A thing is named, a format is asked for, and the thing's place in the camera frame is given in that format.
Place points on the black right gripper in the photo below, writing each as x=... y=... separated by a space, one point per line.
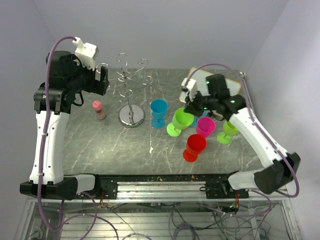
x=192 y=107

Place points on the pink capped spice bottle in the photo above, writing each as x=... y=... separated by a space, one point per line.
x=97 y=106

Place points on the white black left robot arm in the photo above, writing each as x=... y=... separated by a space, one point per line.
x=70 y=74

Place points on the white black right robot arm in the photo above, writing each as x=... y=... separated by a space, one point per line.
x=279 y=167

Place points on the yellow framed whiteboard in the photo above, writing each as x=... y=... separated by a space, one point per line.
x=232 y=87

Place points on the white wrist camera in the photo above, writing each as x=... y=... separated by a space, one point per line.
x=86 y=52
x=189 y=89

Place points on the aluminium mounting rail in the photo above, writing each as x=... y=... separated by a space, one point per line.
x=169 y=191

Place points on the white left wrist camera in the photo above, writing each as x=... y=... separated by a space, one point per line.
x=86 y=52

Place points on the blue plastic wine glass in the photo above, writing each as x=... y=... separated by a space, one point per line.
x=159 y=109

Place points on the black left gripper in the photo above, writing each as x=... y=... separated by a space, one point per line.
x=96 y=86

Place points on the pink plastic wine glass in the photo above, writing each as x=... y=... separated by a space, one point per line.
x=205 y=126

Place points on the chrome wine glass rack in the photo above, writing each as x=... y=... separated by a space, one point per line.
x=130 y=115

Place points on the red plastic wine glass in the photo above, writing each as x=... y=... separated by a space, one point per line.
x=195 y=145

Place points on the green plastic wine glass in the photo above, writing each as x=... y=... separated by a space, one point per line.
x=180 y=121

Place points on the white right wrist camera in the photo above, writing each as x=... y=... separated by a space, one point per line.
x=189 y=89

